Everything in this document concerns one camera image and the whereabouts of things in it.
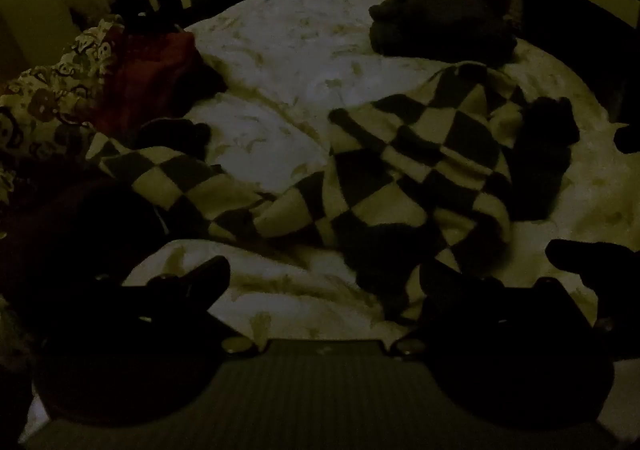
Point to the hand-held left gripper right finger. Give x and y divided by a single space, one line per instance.
440 282

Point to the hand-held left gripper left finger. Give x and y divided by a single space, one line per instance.
207 277

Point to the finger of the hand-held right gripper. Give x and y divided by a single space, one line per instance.
575 257
629 139

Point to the checkered knit sweater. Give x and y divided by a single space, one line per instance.
380 200

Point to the dark grey folded clothes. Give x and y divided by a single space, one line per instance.
440 23

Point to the red cloth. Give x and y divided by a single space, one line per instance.
150 75

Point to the white leaf-print duvet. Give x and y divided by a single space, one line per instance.
280 60

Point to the cartoon printed cloth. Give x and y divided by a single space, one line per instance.
47 100

